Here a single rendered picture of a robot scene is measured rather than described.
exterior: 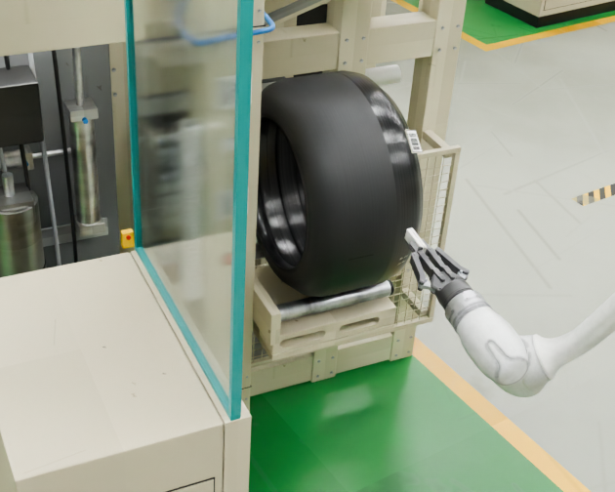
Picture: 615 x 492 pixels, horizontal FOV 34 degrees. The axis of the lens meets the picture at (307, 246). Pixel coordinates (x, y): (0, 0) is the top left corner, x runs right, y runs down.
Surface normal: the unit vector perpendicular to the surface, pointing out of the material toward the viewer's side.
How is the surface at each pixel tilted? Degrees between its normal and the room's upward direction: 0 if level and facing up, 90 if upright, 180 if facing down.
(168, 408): 0
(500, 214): 0
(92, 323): 0
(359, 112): 23
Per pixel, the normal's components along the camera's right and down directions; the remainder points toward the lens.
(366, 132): 0.29, -0.39
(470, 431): 0.06, -0.83
